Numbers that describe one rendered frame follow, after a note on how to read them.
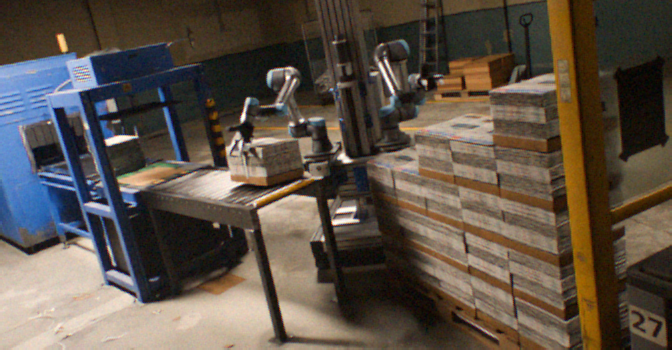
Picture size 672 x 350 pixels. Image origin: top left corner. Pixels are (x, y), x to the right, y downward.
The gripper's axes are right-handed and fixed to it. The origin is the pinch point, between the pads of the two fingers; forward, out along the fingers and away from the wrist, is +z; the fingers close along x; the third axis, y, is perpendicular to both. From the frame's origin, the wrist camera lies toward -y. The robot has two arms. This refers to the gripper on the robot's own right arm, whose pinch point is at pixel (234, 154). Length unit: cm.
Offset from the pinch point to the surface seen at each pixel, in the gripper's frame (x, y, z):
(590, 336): -207, 22, 51
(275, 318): -32, 34, 85
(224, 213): -7.0, -0.5, 35.1
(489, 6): 260, 562, -424
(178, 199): 45, -3, 32
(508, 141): -167, 17, -15
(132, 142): 174, 10, -9
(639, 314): -223, 14, 40
